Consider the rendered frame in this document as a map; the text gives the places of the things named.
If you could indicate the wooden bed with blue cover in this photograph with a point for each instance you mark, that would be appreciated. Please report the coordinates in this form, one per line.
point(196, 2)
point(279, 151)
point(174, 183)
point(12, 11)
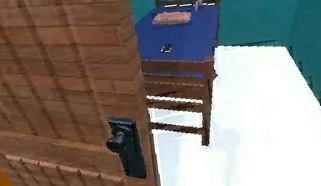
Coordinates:
point(179, 38)

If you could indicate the small black phone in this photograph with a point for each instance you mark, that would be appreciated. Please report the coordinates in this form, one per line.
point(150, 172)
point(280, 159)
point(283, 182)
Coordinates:
point(166, 48)

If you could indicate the pink pillow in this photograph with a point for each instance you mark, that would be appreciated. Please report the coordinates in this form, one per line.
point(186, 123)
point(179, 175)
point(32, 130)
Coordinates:
point(171, 18)

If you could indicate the small grey-pink object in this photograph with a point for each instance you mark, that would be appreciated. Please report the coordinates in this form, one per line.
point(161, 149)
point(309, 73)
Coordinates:
point(198, 4)

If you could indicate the brown wooden room door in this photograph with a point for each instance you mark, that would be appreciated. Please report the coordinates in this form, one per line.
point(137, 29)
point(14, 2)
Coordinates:
point(46, 77)

